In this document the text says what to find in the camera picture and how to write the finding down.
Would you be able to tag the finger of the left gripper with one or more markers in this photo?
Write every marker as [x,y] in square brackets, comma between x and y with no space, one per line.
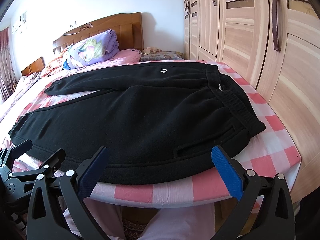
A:
[8,155]
[53,163]

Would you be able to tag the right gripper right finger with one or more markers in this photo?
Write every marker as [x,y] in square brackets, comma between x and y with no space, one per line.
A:
[275,219]

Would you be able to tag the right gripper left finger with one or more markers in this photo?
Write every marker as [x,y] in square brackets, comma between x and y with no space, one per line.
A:
[45,218]

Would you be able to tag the black sweatpants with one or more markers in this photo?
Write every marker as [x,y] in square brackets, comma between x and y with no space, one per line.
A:
[159,120]

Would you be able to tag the pink checkered bed sheet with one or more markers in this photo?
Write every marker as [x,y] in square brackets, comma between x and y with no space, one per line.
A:
[269,153]

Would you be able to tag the pink patterned curtain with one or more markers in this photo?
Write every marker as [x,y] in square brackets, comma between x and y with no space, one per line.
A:
[8,77]

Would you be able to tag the wooden headboard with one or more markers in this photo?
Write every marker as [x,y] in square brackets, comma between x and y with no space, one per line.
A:
[128,28]
[35,67]

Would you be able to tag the orange patterned pillow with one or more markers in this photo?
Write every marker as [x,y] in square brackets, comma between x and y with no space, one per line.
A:
[55,65]

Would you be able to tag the purple floral folded quilt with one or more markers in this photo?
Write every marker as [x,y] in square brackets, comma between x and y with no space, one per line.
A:
[95,49]

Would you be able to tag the floral covered nightstand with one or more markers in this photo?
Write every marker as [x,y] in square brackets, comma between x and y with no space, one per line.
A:
[156,54]

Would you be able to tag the light wood wardrobe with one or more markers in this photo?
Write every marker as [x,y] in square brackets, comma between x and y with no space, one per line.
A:
[274,46]

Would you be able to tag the white wall air conditioner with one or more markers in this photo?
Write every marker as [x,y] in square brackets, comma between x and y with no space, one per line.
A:
[19,22]

